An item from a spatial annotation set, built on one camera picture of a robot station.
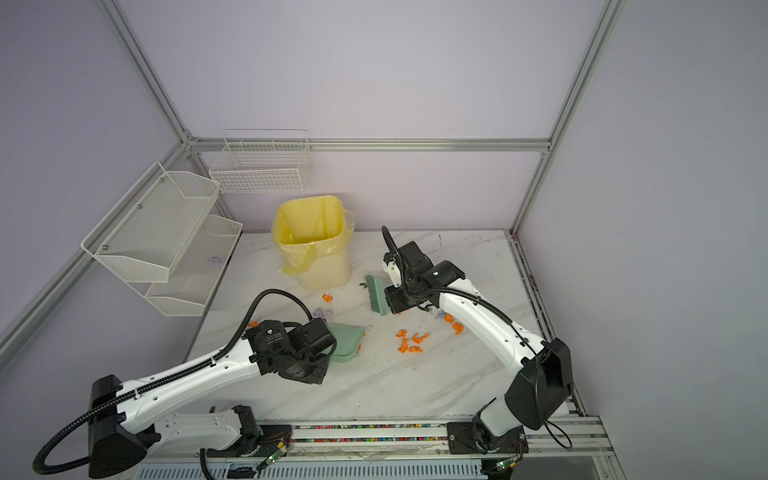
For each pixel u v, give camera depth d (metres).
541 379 0.41
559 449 0.75
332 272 0.93
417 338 0.91
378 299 0.86
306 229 1.04
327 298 1.01
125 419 0.39
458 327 0.93
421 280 0.56
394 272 0.72
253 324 0.93
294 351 0.52
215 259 0.93
